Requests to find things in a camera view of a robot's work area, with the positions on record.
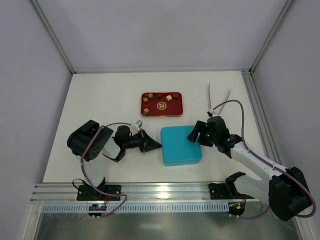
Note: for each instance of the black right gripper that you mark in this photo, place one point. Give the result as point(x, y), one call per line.
point(200, 134)

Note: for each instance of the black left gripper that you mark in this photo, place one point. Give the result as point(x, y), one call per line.
point(143, 141)

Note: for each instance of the teal square box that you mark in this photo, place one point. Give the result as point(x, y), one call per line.
point(175, 161)

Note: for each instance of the teal box lid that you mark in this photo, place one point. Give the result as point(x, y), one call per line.
point(176, 145)

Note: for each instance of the metal serving tongs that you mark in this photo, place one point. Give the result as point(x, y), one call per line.
point(216, 95)

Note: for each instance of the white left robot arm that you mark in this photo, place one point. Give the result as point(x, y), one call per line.
point(91, 140)

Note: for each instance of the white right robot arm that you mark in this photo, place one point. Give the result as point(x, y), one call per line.
point(283, 189)

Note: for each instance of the beige cube chocolate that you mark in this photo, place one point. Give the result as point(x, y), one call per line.
point(169, 97)

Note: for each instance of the red rectangular tray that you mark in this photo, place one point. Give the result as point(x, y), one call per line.
point(160, 107)

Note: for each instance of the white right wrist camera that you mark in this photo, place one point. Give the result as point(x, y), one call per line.
point(211, 113)

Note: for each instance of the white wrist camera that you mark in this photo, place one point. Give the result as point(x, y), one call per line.
point(211, 113)
point(138, 124)

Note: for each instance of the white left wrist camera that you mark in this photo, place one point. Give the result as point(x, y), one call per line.
point(138, 124)

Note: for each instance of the aluminium frame post right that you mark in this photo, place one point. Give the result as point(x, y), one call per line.
point(276, 26)

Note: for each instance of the aluminium frame post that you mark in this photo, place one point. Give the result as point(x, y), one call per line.
point(276, 26)
point(51, 34)

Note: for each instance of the aluminium mounting rail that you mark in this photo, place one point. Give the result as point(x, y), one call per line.
point(63, 192)

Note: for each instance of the aluminium frame post left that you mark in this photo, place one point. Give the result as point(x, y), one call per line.
point(51, 34)

